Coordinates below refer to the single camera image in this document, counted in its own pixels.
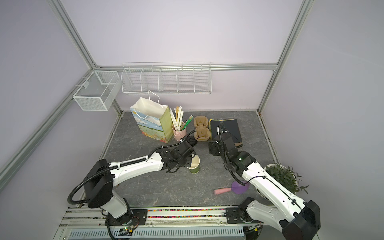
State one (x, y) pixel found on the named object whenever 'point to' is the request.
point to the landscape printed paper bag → (153, 118)
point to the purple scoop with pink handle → (236, 187)
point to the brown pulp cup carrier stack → (202, 133)
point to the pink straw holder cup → (179, 134)
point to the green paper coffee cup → (195, 162)
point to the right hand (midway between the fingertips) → (218, 142)
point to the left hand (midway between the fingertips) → (188, 162)
